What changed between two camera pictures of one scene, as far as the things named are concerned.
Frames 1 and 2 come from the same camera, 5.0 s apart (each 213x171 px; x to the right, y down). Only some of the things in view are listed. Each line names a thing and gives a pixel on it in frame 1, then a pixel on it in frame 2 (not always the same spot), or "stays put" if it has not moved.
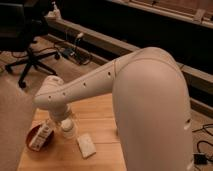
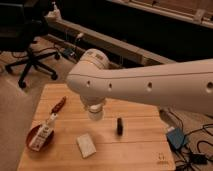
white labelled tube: (39, 137) stays put
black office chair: (22, 25) stays put
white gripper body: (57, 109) -> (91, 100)
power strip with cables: (76, 55) stays put
